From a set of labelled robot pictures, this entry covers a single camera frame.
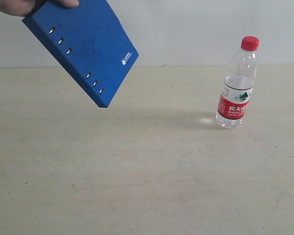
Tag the clear water bottle red label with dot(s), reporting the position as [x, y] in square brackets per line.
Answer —
[238, 85]

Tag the person's open hand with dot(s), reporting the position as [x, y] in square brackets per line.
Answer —
[19, 8]

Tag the blue ring binder notebook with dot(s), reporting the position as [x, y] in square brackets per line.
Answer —
[89, 42]

